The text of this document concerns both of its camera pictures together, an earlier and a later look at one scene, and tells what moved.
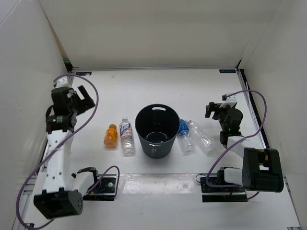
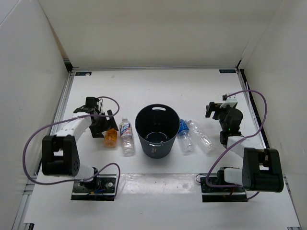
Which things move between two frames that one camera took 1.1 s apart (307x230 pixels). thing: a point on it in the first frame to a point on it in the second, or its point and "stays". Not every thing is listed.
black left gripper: [86, 104] to [97, 132]
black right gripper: [211, 107] stays
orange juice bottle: [111, 136] stays
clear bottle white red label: [127, 140] stays
